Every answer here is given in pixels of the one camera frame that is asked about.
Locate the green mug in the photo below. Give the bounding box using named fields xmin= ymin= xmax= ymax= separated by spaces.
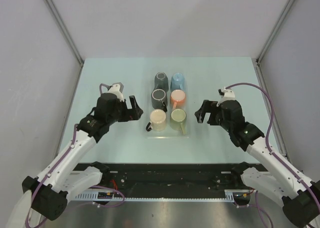
xmin=170 ymin=109 xmax=187 ymax=135

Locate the cream beige mug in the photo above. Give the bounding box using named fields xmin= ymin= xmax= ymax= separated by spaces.
xmin=145 ymin=109 xmax=167 ymax=132

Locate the orange pink mug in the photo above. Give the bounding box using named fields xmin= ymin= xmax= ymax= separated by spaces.
xmin=170 ymin=90 xmax=187 ymax=110

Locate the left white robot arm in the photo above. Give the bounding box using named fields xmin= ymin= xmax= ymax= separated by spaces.
xmin=22 ymin=91 xmax=143 ymax=220

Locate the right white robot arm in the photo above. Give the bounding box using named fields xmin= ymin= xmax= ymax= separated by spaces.
xmin=194 ymin=100 xmax=320 ymax=227

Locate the dark grey mug front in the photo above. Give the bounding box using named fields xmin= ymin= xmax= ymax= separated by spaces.
xmin=151 ymin=89 xmax=168 ymax=113

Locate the dark grey mug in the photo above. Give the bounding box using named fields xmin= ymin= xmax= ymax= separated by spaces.
xmin=151 ymin=89 xmax=168 ymax=113
xmin=154 ymin=72 xmax=169 ymax=92

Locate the dark grey mug rear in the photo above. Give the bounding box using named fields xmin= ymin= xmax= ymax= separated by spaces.
xmin=154 ymin=72 xmax=169 ymax=92

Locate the blue mug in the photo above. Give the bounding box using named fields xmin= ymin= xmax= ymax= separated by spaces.
xmin=170 ymin=73 xmax=185 ymax=91

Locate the clear plastic tray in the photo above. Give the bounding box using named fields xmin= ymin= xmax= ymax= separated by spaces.
xmin=145 ymin=93 xmax=191 ymax=139

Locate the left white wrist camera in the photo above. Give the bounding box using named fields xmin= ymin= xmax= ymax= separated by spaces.
xmin=107 ymin=82 xmax=125 ymax=102

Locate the right aluminium frame post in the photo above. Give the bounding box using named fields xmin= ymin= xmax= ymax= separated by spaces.
xmin=254 ymin=0 xmax=305 ymax=65

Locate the aluminium frame post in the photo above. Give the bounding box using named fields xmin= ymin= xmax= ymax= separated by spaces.
xmin=254 ymin=0 xmax=305 ymax=65
xmin=43 ymin=0 xmax=84 ymax=67

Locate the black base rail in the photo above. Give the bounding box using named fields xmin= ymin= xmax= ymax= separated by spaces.
xmin=71 ymin=162 xmax=272 ymax=198

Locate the white slotted cable duct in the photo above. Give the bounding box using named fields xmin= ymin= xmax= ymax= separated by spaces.
xmin=72 ymin=189 xmax=254 ymax=202

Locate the left aluminium frame post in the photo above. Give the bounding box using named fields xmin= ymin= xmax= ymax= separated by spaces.
xmin=43 ymin=0 xmax=84 ymax=67

